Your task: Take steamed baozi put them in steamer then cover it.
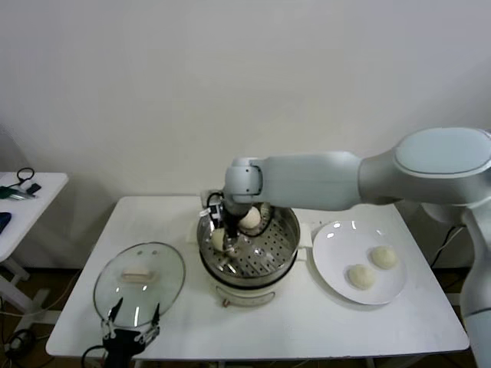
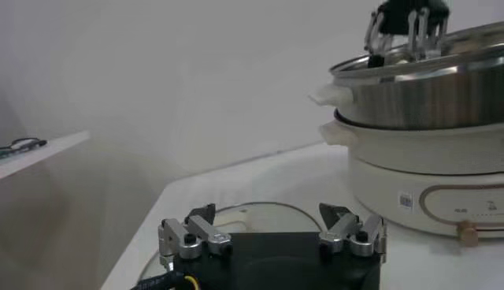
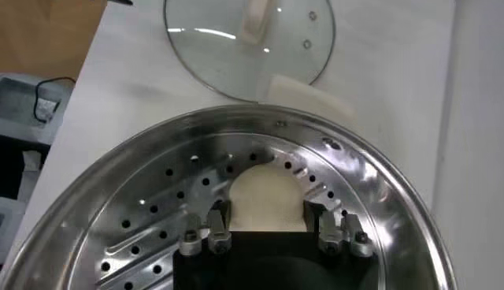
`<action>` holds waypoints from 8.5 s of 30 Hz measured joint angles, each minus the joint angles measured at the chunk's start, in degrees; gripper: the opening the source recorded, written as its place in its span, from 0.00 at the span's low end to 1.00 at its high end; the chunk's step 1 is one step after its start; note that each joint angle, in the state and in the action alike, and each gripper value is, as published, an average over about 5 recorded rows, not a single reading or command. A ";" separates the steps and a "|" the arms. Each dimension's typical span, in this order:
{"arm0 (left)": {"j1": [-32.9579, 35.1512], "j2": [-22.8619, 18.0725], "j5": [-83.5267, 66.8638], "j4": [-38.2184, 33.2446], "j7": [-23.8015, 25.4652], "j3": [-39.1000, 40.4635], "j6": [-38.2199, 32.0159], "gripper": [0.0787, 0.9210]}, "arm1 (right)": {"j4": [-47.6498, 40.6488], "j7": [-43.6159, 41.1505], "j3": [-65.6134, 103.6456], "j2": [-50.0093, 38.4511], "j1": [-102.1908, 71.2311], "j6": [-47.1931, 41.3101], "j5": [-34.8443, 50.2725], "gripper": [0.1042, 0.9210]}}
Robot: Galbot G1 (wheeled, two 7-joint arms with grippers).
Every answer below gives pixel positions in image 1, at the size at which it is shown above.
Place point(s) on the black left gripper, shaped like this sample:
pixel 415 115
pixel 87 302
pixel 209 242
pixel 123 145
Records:
pixel 120 343

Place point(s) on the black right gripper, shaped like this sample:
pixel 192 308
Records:
pixel 231 220

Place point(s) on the white steamed baozi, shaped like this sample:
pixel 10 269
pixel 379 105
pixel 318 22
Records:
pixel 251 221
pixel 217 240
pixel 383 257
pixel 361 276

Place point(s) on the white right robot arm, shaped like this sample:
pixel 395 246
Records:
pixel 307 184

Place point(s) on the stainless steel steamer basket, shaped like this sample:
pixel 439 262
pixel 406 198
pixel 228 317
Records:
pixel 280 237

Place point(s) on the cream electric cooking pot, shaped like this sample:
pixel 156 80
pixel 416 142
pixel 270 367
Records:
pixel 245 293

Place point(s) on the white round plate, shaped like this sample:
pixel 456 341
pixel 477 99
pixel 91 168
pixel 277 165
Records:
pixel 337 245

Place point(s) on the white side table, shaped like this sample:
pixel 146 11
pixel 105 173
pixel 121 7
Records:
pixel 46 191

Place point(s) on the dark blue object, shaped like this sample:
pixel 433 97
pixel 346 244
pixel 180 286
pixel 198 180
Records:
pixel 4 222

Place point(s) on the small black device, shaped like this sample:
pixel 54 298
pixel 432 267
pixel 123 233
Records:
pixel 34 188

